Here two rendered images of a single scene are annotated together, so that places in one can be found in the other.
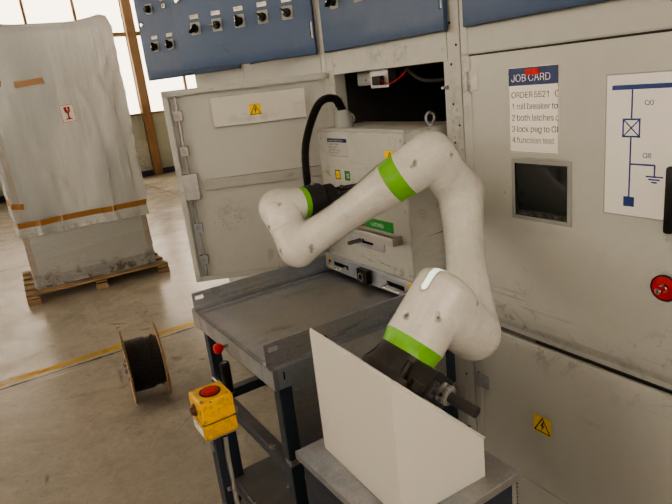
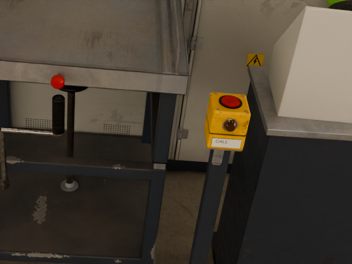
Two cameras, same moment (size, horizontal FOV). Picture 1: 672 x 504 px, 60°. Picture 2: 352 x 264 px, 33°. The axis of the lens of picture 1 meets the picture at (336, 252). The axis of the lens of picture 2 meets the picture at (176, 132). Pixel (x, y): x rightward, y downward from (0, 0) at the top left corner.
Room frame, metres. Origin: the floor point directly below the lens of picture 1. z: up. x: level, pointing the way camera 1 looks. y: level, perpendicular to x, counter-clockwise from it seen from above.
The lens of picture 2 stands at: (0.85, 1.36, 1.57)
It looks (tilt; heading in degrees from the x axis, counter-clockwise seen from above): 35 degrees down; 294
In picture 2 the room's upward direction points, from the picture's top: 8 degrees clockwise
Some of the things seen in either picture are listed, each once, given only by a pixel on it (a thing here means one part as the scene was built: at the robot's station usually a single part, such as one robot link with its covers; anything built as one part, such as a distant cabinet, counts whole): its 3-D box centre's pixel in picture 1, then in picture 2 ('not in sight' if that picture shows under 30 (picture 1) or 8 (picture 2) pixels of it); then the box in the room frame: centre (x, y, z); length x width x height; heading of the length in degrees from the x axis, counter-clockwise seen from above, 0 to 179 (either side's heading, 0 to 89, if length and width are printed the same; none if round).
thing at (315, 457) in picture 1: (401, 464); (325, 102); (1.08, -0.09, 0.74); 0.38 x 0.32 x 0.02; 32
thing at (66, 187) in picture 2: not in sight; (69, 183); (1.80, 0.07, 0.18); 0.06 x 0.06 x 0.02
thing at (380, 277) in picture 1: (372, 273); not in sight; (1.91, -0.12, 0.90); 0.54 x 0.05 x 0.06; 31
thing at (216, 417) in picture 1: (213, 410); (226, 121); (1.20, 0.33, 0.85); 0.08 x 0.08 x 0.10; 31
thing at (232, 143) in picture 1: (261, 179); not in sight; (2.26, 0.26, 1.21); 0.63 x 0.07 x 0.74; 95
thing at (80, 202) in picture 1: (66, 157); not in sight; (5.31, 2.31, 1.14); 1.20 x 0.90 x 2.28; 118
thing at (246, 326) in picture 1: (321, 311); (73, 13); (1.80, 0.07, 0.82); 0.68 x 0.62 x 0.06; 121
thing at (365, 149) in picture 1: (361, 203); not in sight; (1.91, -0.10, 1.15); 0.48 x 0.01 x 0.48; 31
